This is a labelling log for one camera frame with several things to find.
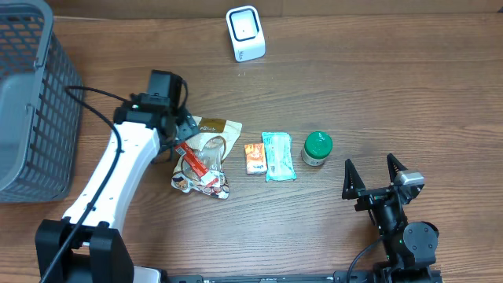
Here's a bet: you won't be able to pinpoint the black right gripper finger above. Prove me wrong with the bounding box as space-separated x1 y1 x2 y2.
387 153 407 182
342 159 366 200

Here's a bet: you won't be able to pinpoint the brown snack packets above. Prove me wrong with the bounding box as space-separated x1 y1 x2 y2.
171 116 242 200

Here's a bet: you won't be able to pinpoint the green lidded jar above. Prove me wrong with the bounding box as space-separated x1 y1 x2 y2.
301 131 333 167

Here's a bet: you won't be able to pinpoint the red snack packet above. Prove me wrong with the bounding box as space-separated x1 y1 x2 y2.
175 142 219 187

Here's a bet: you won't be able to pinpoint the orange Kleenex tissue pack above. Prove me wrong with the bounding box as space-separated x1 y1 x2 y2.
244 143 267 175

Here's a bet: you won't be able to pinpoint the mint green wipes pack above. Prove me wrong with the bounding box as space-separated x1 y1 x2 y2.
262 132 296 182

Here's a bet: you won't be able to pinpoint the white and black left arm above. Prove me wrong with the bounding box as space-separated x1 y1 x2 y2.
35 70 199 282

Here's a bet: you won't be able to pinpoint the white barcode scanner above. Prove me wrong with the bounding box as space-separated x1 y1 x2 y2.
226 6 266 62

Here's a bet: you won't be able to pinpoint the grey plastic mesh basket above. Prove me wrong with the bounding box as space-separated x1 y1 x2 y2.
1 0 83 203

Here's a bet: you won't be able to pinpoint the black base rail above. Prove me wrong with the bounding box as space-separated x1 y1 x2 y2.
168 269 444 283

